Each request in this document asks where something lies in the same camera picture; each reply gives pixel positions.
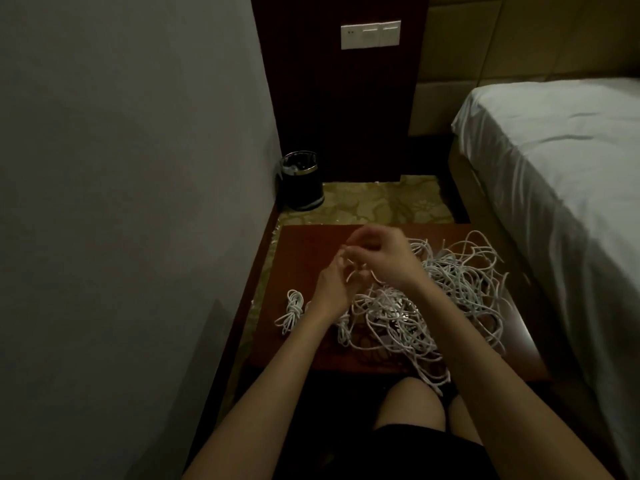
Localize beige padded headboard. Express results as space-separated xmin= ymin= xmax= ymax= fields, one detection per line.
xmin=407 ymin=0 xmax=640 ymax=138

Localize bed with white sheet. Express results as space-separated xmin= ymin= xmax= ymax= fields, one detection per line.
xmin=447 ymin=77 xmax=640 ymax=480

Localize person's left forearm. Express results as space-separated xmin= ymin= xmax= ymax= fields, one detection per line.
xmin=183 ymin=304 xmax=352 ymax=480

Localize person's right hand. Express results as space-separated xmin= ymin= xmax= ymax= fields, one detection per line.
xmin=344 ymin=225 xmax=427 ymax=291

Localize white wall switch panel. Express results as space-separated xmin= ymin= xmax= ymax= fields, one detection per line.
xmin=340 ymin=20 xmax=402 ymax=50

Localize person's left hand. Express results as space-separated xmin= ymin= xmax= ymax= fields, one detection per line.
xmin=310 ymin=249 xmax=369 ymax=321

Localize person's leg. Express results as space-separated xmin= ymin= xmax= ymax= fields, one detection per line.
xmin=447 ymin=389 xmax=485 ymax=446
xmin=374 ymin=377 xmax=447 ymax=431

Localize person's left leg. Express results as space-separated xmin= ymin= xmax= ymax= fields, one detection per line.
xmin=374 ymin=377 xmax=447 ymax=431

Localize person's right leg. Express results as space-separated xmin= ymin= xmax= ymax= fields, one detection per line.
xmin=447 ymin=389 xmax=485 ymax=446

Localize person's right forearm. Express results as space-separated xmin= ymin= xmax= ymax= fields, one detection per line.
xmin=400 ymin=270 xmax=617 ymax=480

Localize black waste bin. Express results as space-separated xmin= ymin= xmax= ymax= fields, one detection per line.
xmin=279 ymin=151 xmax=326 ymax=212

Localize coiled white cable bundle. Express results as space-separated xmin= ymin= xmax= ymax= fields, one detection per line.
xmin=335 ymin=310 xmax=354 ymax=348
xmin=273 ymin=289 xmax=307 ymax=337

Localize pile of tangled white cables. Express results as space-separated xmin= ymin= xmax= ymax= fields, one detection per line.
xmin=334 ymin=230 xmax=510 ymax=396

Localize black shorts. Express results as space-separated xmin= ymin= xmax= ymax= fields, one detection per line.
xmin=272 ymin=419 xmax=502 ymax=480

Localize dark wooden wall panel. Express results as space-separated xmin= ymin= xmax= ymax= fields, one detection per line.
xmin=249 ymin=0 xmax=431 ymax=183

